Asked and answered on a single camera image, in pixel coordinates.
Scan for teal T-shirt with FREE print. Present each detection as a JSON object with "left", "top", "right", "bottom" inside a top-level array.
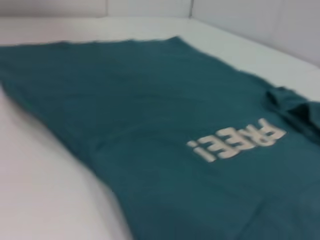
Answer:
[{"left": 0, "top": 36, "right": 320, "bottom": 240}]

